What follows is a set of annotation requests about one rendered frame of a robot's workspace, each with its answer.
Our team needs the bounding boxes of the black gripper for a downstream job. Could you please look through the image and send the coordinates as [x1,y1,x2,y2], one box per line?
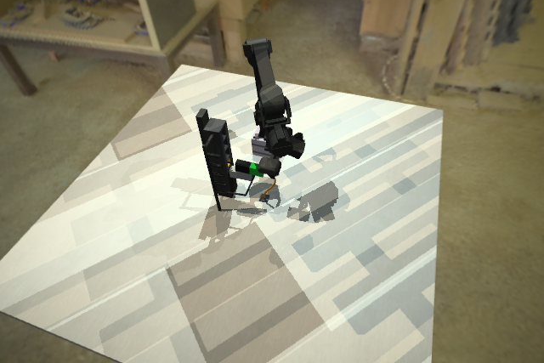
[258,127,292,179]

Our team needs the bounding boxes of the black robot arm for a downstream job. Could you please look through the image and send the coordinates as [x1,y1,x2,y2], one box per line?
[243,37,305,159]

